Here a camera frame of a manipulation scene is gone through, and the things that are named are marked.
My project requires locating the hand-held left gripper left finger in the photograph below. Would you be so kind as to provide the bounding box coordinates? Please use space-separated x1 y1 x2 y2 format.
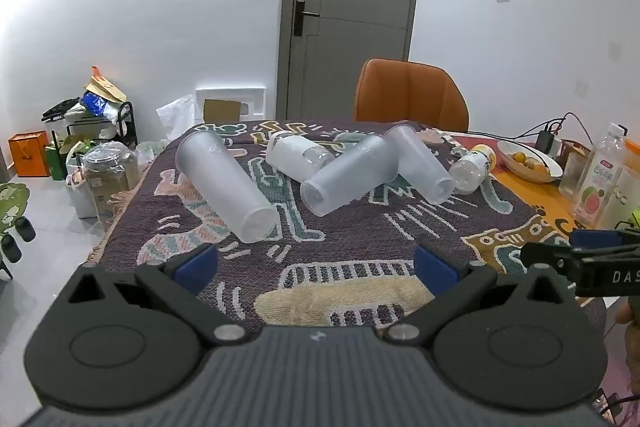
61 243 247 348

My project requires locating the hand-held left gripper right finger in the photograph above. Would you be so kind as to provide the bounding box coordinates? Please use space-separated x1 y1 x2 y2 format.
384 244 577 348

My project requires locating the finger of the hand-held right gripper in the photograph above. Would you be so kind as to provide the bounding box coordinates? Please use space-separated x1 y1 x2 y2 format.
570 228 640 253
520 242 583 280

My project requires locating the large frosted plastic cup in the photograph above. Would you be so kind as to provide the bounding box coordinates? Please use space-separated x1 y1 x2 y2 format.
175 130 281 244

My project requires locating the short white plastic cup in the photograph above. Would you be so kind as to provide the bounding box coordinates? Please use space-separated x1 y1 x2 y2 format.
265 131 336 182

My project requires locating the translucent plastic container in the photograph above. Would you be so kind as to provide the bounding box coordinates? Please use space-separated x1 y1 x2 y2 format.
602 167 640 230

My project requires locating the plastic bottle with pink label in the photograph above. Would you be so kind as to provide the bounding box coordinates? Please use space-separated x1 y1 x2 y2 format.
571 123 628 225

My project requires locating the clear drinking glass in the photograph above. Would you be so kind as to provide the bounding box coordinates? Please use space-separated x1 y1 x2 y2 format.
559 152 591 200

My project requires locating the white fruit bowl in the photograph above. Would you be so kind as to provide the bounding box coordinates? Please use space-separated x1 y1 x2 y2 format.
496 139 565 184

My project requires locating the purple printed blanket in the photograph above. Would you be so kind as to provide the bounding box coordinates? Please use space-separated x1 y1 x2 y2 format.
87 119 608 348

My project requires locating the brown basket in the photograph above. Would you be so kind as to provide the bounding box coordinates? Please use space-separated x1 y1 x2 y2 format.
560 139 598 158

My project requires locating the small bottle with yellow cap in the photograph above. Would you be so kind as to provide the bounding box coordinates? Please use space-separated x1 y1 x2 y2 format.
448 144 497 195

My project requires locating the black power adapter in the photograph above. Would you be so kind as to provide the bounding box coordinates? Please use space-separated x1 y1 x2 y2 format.
536 130 562 156

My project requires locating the clear plastic bag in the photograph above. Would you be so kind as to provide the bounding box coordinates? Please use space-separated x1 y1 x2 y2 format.
136 139 169 168

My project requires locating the plastic wrapped jar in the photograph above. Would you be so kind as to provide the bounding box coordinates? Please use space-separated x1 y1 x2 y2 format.
82 143 141 228

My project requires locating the white shopping bag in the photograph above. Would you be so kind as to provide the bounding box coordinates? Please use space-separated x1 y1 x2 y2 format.
65 167 98 219

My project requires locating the white plastic bag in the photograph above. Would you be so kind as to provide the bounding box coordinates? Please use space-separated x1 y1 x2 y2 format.
156 94 196 141

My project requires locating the brown cardboard piece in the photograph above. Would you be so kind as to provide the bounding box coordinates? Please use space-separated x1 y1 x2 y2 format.
202 99 242 122

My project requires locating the black storage rack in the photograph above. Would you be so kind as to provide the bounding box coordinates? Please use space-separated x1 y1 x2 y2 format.
42 102 138 152

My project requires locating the orange leather chair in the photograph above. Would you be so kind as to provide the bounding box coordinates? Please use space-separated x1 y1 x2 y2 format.
354 58 470 132

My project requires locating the white box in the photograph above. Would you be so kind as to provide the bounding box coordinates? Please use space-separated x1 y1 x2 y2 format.
195 88 266 124

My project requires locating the blue plastic bag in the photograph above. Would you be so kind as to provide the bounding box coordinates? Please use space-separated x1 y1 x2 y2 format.
82 92 119 118

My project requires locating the brown paper bag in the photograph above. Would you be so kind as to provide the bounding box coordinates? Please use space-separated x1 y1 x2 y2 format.
82 66 128 105

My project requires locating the orange box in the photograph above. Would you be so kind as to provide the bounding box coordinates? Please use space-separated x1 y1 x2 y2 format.
8 132 52 178

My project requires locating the grey door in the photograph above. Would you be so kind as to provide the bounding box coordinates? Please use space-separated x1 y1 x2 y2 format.
276 0 423 122

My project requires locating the red cable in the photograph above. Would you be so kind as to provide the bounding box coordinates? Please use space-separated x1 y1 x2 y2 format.
564 112 597 142

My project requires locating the black cable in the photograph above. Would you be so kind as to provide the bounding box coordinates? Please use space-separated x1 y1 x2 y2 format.
509 119 566 142

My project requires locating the black door handle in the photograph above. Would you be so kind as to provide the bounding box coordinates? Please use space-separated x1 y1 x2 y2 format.
292 0 321 38

